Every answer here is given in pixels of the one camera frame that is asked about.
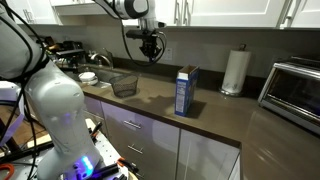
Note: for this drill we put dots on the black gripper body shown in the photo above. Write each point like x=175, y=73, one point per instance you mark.
x=151, y=41

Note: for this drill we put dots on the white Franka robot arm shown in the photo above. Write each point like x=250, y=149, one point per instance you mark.
x=56, y=106

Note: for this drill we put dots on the blue fruit snack box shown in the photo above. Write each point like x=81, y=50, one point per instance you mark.
x=183, y=96

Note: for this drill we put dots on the kitchen sink basin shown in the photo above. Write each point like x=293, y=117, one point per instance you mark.
x=106, y=74

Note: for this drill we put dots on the chrome kitchen faucet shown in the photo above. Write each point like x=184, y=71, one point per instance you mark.
x=101, y=57

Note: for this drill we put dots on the white bowl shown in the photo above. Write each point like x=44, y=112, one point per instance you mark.
x=88, y=78

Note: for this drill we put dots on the black dish rack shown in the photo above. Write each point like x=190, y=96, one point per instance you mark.
x=68, y=53

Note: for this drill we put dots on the white paper towel roll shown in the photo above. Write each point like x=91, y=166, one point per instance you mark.
x=242, y=47
x=236, y=70

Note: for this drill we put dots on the lavender lower cabinet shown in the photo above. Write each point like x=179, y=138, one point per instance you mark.
x=160, y=140

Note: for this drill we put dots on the white upper cabinets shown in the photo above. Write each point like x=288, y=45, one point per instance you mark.
x=233, y=11

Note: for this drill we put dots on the white perforated mounting table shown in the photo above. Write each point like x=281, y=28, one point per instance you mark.
x=108, y=150

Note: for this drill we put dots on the silver toaster oven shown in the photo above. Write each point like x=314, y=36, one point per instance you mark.
x=293, y=93

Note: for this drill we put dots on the white wall outlet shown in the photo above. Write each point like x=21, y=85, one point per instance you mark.
x=169, y=54

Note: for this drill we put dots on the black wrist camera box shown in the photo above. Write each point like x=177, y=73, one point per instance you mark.
x=135, y=34

